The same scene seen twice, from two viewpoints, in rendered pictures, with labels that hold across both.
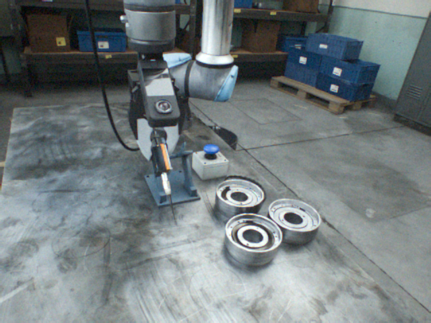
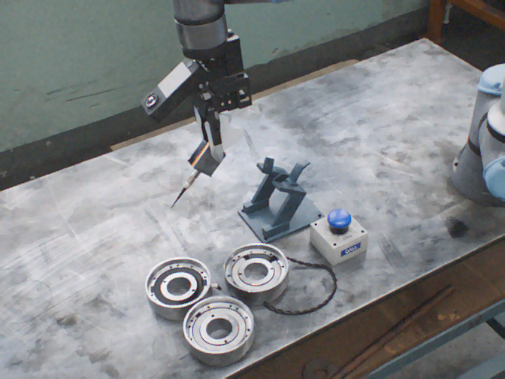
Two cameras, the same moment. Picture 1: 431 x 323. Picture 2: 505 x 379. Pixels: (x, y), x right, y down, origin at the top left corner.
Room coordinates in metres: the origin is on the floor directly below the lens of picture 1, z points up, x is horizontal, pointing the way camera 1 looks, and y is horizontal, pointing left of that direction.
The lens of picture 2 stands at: (0.60, -0.81, 1.65)
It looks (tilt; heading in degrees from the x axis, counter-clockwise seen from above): 41 degrees down; 91
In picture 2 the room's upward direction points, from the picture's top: 4 degrees counter-clockwise
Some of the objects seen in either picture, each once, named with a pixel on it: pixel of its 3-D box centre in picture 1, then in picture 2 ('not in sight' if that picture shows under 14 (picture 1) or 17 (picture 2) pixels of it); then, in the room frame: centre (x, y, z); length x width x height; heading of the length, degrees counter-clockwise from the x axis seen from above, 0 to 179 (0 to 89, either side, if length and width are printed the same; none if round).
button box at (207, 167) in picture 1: (209, 162); (341, 235); (0.73, 0.02, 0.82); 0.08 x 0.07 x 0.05; 29
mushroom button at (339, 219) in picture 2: (210, 155); (339, 225); (0.73, 0.01, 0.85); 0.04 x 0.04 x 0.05
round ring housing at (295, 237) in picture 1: (292, 221); (219, 332); (0.52, -0.17, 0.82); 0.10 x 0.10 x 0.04
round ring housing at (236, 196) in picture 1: (238, 199); (256, 274); (0.58, -0.06, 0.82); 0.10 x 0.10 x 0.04
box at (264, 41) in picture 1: (258, 34); not in sight; (4.91, -0.44, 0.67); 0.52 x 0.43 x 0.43; 119
